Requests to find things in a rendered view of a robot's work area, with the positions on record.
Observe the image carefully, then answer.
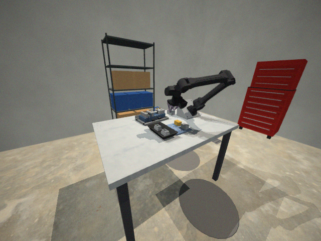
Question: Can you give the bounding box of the yellow rectangular block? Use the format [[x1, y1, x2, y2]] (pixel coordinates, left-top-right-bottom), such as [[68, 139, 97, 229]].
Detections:
[[174, 120, 182, 126]]

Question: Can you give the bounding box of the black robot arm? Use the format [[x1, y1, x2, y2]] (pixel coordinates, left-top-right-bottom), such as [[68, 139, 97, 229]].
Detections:
[[165, 70, 236, 116]]

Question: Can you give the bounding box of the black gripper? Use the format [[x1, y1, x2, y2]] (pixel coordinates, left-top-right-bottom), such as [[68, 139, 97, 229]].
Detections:
[[167, 96, 179, 112]]

